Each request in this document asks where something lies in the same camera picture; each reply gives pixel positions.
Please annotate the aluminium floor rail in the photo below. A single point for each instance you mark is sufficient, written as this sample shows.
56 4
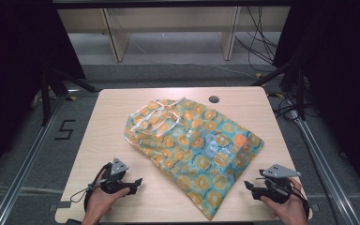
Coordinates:
325 165
28 162

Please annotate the person's right hand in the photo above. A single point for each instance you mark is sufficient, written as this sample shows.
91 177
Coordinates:
289 209

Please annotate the person's left hand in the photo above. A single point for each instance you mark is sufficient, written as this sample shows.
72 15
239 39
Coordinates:
101 203

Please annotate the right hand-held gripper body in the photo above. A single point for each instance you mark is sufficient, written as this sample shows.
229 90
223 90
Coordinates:
278 182

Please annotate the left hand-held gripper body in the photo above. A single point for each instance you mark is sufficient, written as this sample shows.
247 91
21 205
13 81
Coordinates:
116 178

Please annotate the dark curtain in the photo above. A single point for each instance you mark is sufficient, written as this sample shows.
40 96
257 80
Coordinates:
343 81
15 78

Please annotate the black metal stand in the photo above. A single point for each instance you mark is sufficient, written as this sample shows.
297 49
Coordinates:
299 90
47 93

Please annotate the light wooden shelf unit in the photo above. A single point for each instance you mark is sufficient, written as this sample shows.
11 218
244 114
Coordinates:
168 18

